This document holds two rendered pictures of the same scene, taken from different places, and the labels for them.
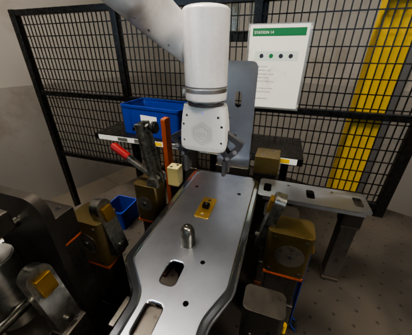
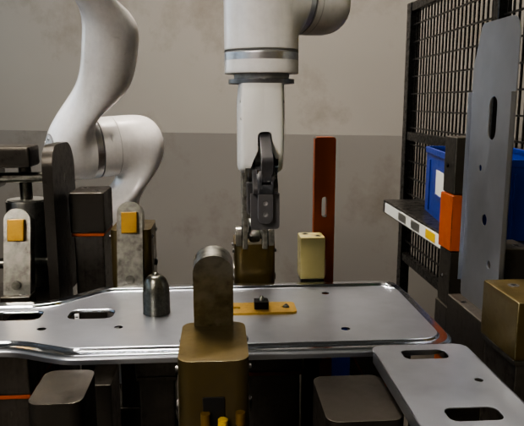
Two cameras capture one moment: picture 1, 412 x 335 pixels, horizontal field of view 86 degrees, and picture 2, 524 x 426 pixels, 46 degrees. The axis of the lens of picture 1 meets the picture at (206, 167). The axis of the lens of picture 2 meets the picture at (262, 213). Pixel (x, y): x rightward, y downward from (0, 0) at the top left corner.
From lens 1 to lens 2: 0.70 m
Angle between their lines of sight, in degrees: 65
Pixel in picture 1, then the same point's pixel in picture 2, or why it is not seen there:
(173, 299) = (46, 322)
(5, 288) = not seen: hidden behind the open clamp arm
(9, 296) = not seen: hidden behind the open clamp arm
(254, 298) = (66, 378)
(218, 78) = (238, 33)
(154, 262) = (106, 302)
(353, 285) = not seen: outside the picture
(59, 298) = (19, 258)
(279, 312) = (41, 398)
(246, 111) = (501, 150)
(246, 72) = (504, 45)
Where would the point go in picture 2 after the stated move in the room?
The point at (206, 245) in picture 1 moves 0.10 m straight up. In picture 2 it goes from (156, 324) to (154, 237)
